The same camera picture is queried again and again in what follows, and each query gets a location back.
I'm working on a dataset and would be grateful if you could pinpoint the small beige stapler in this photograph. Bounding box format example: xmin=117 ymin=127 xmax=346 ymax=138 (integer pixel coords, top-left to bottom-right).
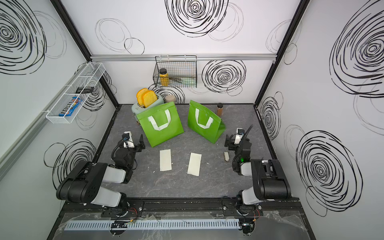
xmin=224 ymin=152 xmax=230 ymax=162

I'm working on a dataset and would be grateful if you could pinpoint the green tote bag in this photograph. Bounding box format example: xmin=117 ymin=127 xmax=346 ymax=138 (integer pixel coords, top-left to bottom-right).
xmin=188 ymin=100 xmax=226 ymax=144
xmin=137 ymin=102 xmax=184 ymax=148

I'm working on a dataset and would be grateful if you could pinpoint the paper receipt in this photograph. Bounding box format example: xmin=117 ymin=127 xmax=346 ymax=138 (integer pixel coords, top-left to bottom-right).
xmin=187 ymin=153 xmax=202 ymax=177
xmin=160 ymin=150 xmax=172 ymax=172

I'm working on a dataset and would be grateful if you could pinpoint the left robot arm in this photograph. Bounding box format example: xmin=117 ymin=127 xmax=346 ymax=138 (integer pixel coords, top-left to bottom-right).
xmin=56 ymin=131 xmax=146 ymax=211

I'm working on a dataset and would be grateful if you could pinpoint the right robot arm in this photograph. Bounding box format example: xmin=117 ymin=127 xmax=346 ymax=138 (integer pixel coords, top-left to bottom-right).
xmin=225 ymin=135 xmax=292 ymax=205

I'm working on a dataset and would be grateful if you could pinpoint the mint green toaster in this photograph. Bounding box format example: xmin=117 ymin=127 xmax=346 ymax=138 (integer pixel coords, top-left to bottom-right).
xmin=132 ymin=94 xmax=165 ymax=122

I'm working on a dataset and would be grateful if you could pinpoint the brown spice bottle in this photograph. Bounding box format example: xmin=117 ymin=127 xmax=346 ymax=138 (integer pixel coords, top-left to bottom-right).
xmin=216 ymin=103 xmax=224 ymax=117

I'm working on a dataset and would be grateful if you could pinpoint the right toast slice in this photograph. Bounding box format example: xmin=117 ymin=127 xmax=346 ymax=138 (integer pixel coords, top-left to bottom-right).
xmin=142 ymin=91 xmax=158 ymax=108

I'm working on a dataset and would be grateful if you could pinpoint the toast slice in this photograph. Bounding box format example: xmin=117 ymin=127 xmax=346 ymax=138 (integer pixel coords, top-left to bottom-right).
xmin=142 ymin=91 xmax=158 ymax=108
xmin=136 ymin=88 xmax=149 ymax=106

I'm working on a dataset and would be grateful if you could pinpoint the left toast slice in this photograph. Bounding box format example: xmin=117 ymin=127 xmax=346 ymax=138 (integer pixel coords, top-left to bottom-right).
xmin=136 ymin=88 xmax=149 ymax=106

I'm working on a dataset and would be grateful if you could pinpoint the beige lidded jar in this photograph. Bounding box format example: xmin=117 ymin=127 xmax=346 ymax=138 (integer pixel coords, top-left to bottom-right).
xmin=165 ymin=95 xmax=176 ymax=103

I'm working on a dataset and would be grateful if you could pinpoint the yellow juice bottle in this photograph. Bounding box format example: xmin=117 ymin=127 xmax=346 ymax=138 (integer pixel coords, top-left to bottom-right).
xmin=159 ymin=68 xmax=170 ymax=87

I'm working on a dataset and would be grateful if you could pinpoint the blue candy packet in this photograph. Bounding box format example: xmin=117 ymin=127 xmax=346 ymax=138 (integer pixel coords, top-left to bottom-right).
xmin=59 ymin=97 xmax=83 ymax=117

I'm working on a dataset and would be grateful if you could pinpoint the small black box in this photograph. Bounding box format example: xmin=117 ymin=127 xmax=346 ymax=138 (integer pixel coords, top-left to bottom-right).
xmin=76 ymin=87 xmax=95 ymax=94

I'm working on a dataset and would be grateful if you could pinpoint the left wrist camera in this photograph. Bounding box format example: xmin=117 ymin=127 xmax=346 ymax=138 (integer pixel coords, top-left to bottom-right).
xmin=122 ymin=131 xmax=135 ymax=148

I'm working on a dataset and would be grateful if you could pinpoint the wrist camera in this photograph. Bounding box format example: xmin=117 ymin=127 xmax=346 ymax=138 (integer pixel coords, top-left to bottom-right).
xmin=234 ymin=128 xmax=246 ymax=145
xmin=122 ymin=131 xmax=135 ymax=148

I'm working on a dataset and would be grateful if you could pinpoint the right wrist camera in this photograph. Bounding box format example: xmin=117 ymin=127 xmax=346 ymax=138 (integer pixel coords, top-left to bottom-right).
xmin=234 ymin=128 xmax=246 ymax=145

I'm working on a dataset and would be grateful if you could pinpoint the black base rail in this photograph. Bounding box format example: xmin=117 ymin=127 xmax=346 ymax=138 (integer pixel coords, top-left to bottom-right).
xmin=58 ymin=197 xmax=305 ymax=220

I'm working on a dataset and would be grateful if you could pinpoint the white wire wall shelf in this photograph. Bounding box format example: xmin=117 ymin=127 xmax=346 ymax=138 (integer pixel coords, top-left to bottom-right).
xmin=46 ymin=63 xmax=106 ymax=124

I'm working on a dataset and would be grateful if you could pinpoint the black wire wall basket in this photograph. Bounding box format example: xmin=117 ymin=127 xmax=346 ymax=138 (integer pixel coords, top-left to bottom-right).
xmin=153 ymin=55 xmax=198 ymax=88

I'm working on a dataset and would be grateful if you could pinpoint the grey slotted cable duct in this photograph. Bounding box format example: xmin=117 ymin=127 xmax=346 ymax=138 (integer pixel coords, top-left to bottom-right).
xmin=64 ymin=219 xmax=241 ymax=231

